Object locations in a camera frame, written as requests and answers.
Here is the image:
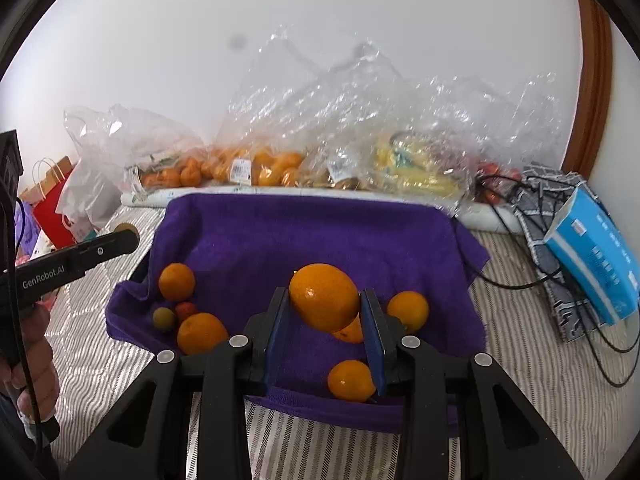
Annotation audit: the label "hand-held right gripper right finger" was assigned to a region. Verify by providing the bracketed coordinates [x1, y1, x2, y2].
[359, 288, 586, 480]

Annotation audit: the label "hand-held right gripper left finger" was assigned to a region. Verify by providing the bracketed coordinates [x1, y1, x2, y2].
[65, 287, 291, 480]

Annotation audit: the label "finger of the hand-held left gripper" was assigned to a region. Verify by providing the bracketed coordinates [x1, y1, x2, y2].
[75, 222, 141, 267]

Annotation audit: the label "orange mandarin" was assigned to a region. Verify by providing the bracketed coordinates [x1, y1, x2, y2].
[289, 263, 361, 333]
[386, 291, 430, 333]
[176, 312, 229, 356]
[158, 262, 196, 302]
[331, 312, 365, 345]
[327, 360, 377, 403]

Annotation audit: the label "green mandarin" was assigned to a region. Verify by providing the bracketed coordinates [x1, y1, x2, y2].
[152, 307, 177, 332]

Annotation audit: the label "purple towel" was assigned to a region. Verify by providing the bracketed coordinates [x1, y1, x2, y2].
[105, 191, 492, 436]

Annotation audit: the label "person's left hand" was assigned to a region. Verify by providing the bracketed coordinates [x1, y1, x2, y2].
[0, 302, 61, 413]

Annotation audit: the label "purple plush toy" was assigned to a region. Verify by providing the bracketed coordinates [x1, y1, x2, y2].
[12, 207, 41, 256]

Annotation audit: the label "white plastic bag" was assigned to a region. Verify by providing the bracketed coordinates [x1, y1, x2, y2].
[55, 157, 131, 241]

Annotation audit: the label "red paper bag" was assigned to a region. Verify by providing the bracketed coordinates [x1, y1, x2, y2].
[31, 170, 81, 251]

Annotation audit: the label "clear bag of leafy mandarins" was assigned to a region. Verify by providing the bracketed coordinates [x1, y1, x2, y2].
[64, 105, 211, 192]

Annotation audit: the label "brown kraft paper bag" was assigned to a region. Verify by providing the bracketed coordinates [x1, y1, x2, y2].
[19, 156, 73, 201]

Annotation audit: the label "striped quilted mattress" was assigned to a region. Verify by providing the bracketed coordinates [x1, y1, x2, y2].
[15, 205, 636, 480]

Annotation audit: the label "clear bag of brown fruit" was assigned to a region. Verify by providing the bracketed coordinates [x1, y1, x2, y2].
[300, 85, 376, 192]

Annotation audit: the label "clear bag of yellow fruit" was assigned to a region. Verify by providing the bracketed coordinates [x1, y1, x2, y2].
[360, 40, 481, 201]

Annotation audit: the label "clear bag of red tomatoes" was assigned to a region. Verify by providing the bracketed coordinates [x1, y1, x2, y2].
[450, 72, 571, 206]

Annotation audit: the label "blue tissue box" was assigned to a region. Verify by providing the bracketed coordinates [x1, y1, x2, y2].
[542, 187, 640, 326]

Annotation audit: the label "grey patterned cloth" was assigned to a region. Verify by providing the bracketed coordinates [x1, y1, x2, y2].
[512, 161, 608, 345]

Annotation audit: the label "black cables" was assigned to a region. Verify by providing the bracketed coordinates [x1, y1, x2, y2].
[450, 172, 640, 388]

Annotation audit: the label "brown wooden door frame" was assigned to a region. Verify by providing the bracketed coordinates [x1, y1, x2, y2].
[560, 0, 615, 178]

